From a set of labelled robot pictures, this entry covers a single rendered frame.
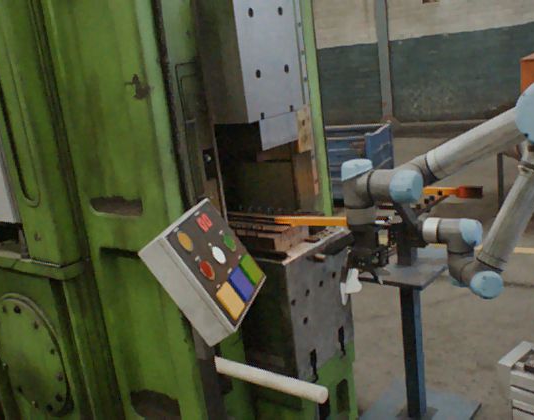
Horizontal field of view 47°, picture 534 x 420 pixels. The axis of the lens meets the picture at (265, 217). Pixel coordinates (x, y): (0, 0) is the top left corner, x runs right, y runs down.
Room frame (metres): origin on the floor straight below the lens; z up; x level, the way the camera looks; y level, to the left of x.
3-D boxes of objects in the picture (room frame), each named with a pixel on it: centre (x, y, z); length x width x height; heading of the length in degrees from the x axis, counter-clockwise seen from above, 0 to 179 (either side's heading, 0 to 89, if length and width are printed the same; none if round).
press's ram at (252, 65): (2.14, 0.05, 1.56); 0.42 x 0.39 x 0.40; 51
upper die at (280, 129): (2.11, 0.08, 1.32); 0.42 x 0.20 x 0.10; 51
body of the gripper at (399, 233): (1.73, -0.42, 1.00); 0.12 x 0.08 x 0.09; 51
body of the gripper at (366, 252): (1.44, -0.24, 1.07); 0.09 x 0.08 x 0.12; 41
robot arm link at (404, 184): (1.39, -0.32, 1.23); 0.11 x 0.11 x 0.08; 48
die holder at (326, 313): (2.16, 0.05, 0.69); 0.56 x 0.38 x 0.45; 51
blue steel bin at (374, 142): (6.11, -0.70, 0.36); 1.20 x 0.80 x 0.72; 61
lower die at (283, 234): (2.11, 0.08, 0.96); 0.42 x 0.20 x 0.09; 51
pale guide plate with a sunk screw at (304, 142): (2.30, -0.18, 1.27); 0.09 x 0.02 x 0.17; 141
